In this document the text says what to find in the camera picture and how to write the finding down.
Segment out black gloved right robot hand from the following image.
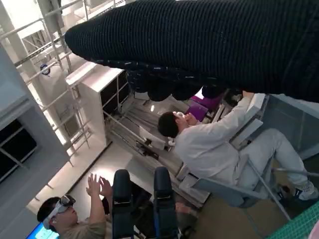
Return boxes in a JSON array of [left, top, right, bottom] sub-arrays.
[[64, 0, 319, 103]]

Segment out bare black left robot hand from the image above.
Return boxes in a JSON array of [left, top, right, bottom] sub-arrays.
[[112, 166, 179, 239]]

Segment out pink bowl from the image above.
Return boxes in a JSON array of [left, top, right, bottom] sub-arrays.
[[308, 218, 319, 239]]

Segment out white VR headset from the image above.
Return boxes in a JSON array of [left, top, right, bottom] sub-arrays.
[[43, 194, 77, 229]]

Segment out purple box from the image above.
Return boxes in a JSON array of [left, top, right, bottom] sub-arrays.
[[186, 95, 221, 123]]

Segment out small blue computer screen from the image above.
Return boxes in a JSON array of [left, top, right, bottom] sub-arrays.
[[25, 221, 60, 239]]

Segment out grey chair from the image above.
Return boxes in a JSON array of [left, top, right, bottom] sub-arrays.
[[178, 117, 319, 221]]

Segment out grey cabinet with dark panels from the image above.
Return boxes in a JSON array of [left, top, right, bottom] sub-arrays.
[[0, 46, 71, 226]]

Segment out white shelf cabinet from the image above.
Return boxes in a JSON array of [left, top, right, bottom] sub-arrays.
[[65, 61, 131, 150]]

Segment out grey box cabinet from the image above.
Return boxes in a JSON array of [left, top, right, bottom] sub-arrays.
[[259, 93, 319, 161]]

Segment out green cutting mat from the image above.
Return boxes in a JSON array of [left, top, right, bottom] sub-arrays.
[[265, 198, 319, 239]]

